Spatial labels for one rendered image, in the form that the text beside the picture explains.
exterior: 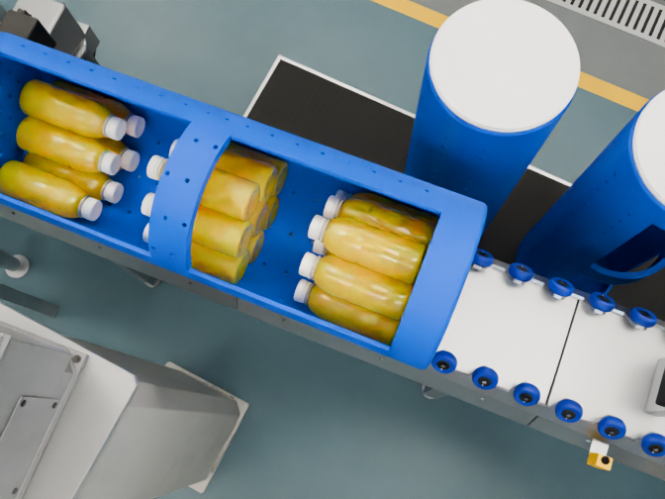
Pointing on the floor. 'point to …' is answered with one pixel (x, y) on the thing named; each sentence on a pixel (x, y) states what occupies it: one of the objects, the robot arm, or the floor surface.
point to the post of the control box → (27, 301)
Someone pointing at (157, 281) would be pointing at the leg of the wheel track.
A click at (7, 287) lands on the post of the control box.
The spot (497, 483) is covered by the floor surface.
